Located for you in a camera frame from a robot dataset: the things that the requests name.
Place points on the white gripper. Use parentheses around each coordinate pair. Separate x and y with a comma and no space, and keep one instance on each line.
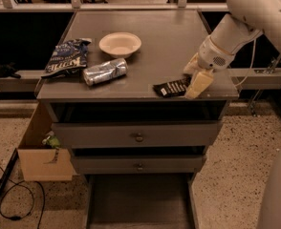
(212,56)

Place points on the green item in box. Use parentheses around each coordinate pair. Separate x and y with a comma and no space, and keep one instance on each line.
(51,140)

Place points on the brown cardboard box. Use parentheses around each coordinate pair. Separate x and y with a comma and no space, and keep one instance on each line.
(39,160)

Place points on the grey middle drawer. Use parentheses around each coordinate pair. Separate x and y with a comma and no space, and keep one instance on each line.
(94,165)

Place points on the crushed silver drink can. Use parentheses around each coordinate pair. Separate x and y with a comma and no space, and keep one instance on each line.
(105,71)

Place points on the black object on shelf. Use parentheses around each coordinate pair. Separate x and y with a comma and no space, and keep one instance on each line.
(8,70)

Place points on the grey open bottom drawer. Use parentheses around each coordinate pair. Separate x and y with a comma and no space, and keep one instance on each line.
(152,201)

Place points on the grey wooden drawer cabinet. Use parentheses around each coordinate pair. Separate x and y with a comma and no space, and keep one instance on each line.
(169,38)

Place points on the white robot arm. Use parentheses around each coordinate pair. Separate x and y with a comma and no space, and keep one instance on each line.
(245,22)

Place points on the blue kettle chips bag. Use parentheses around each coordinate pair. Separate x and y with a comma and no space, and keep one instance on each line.
(67,58)

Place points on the grey top drawer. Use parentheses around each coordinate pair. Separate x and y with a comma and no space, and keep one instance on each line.
(85,135)

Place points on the black rxbar chocolate wrapper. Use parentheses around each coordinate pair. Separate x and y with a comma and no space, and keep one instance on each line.
(173,88)

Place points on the white paper bowl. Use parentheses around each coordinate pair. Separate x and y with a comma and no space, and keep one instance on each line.
(120,44)

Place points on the metal clamp bracket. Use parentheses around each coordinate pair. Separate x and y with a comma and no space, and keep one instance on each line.
(271,67)

